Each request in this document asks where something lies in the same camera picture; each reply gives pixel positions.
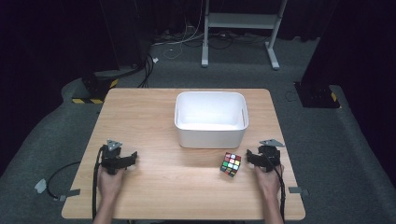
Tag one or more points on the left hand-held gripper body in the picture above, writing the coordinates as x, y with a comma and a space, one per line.
111, 157

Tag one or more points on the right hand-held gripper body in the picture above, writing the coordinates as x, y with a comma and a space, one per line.
268, 155

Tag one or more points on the multicoloured puzzle cube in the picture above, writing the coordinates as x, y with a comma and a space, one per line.
230, 164

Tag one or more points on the white plastic bin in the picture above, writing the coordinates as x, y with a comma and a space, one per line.
211, 119

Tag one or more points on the person's right hand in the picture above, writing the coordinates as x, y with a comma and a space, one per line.
269, 182

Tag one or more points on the person's left hand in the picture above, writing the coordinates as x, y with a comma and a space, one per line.
109, 183

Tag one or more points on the grey tape piece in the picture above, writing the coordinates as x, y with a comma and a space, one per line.
40, 185
298, 190
70, 194

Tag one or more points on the black base with yellow stripes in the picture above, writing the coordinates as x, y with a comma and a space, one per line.
97, 88

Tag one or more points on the black base with yellow mark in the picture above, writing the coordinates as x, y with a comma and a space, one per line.
317, 95

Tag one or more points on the white metal stand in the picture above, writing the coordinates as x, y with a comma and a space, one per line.
241, 21

